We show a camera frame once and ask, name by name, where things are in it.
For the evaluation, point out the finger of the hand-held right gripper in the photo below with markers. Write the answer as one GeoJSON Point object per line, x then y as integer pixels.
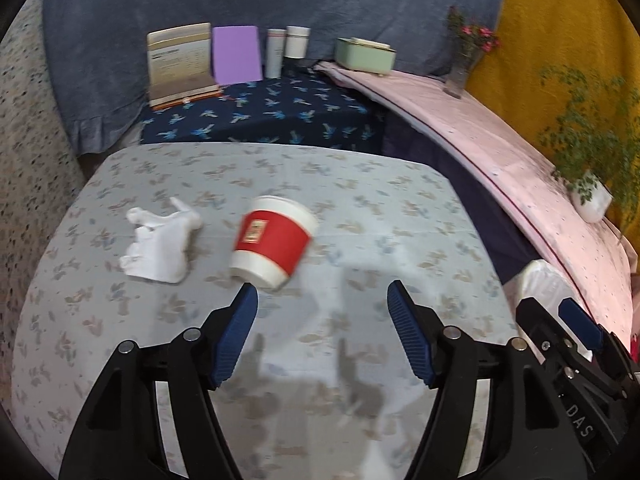
{"type": "Point", "coordinates": [580, 322]}
{"type": "Point", "coordinates": [545, 335]}

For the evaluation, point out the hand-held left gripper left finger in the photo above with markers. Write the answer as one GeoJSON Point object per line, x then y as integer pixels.
{"type": "Point", "coordinates": [235, 330]}

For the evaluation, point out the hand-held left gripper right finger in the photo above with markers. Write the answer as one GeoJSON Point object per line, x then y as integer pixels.
{"type": "Point", "coordinates": [407, 332]}

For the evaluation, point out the red and white paper cup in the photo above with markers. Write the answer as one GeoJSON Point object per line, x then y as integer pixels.
{"type": "Point", "coordinates": [275, 240]}

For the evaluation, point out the crumpled white tissue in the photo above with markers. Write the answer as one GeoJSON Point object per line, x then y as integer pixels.
{"type": "Point", "coordinates": [160, 245]}

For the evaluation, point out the potted green plant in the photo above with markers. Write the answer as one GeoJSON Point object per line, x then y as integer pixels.
{"type": "Point", "coordinates": [592, 195]}

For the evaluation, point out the dark purple cloth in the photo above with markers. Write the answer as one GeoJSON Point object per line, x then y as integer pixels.
{"type": "Point", "coordinates": [450, 160]}

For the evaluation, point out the pink cloth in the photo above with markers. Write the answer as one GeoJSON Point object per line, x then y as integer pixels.
{"type": "Point", "coordinates": [500, 130]}

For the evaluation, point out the navy dragonfly print cloth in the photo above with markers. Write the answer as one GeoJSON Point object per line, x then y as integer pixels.
{"type": "Point", "coordinates": [280, 110]}

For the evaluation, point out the glass vase with pink flowers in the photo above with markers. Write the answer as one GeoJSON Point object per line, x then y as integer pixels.
{"type": "Point", "coordinates": [462, 65]}

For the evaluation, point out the purple notebook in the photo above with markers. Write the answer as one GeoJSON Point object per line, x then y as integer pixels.
{"type": "Point", "coordinates": [237, 55]}

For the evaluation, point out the beige cardboard box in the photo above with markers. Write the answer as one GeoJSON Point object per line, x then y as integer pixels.
{"type": "Point", "coordinates": [180, 60]}

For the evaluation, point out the slim white bottle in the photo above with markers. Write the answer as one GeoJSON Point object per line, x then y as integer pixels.
{"type": "Point", "coordinates": [275, 52]}

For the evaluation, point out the green tissue box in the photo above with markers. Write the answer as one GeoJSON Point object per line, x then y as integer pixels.
{"type": "Point", "coordinates": [365, 55]}

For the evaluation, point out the speckled floral cloth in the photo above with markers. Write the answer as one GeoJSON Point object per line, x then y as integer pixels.
{"type": "Point", "coordinates": [30, 135]}

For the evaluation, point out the yellow cloth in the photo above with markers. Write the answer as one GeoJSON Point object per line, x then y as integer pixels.
{"type": "Point", "coordinates": [565, 20]}

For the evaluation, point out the blue blanket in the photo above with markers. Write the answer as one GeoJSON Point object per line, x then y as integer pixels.
{"type": "Point", "coordinates": [100, 35]}

